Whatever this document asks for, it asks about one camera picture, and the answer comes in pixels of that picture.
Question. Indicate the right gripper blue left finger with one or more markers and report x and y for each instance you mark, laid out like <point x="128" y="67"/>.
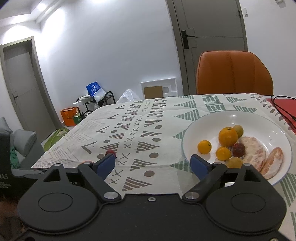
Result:
<point x="94" y="175"/>

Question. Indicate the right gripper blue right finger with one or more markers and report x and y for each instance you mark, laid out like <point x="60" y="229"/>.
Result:
<point x="209" y="175"/>

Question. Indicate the small mandarin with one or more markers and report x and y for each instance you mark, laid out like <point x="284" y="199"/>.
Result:
<point x="204" y="147"/>
<point x="223" y="154"/>

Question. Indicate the dark red fruit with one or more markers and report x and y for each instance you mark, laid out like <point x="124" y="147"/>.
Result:
<point x="238" y="150"/>
<point x="111" y="152"/>

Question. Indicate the peeled pomelo piece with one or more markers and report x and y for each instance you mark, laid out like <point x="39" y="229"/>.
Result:
<point x="273" y="163"/>
<point x="255" y="152"/>

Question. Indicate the person's left hand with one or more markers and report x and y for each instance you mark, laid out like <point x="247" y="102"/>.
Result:
<point x="11" y="225"/>

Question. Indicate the white ceramic bowl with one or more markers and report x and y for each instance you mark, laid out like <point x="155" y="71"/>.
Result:
<point x="270" y="134"/>

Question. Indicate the grey sofa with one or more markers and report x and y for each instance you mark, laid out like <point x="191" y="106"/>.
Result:
<point x="25" y="150"/>

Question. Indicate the green floor mat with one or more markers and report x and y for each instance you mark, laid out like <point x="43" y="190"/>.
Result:
<point x="55" y="137"/>

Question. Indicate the green paper bag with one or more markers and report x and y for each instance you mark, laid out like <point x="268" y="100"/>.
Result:
<point x="77" y="118"/>

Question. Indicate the patterned tablecloth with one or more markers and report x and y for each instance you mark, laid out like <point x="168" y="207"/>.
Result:
<point x="147" y="134"/>

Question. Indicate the orange paper bag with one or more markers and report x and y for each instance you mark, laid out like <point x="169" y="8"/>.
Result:
<point x="67" y="116"/>

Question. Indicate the black shoe rack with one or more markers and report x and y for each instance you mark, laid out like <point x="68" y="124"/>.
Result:
<point x="91" y="104"/>

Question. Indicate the blue white plastic bag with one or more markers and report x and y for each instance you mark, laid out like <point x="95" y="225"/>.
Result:
<point x="96" y="91"/>

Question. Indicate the clear plastic bag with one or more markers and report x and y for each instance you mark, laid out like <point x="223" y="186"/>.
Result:
<point x="127" y="96"/>

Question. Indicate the orange leather chair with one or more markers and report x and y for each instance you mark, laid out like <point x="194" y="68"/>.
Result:
<point x="226" y="72"/>

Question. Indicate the grey door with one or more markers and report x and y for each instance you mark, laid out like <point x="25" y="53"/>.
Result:
<point x="23" y="79"/>
<point x="218" y="25"/>

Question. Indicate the black door handle lock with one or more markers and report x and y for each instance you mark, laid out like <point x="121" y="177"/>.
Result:
<point x="185" y="37"/>

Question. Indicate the small white wall switch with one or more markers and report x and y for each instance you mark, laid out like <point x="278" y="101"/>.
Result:
<point x="245" y="13"/>

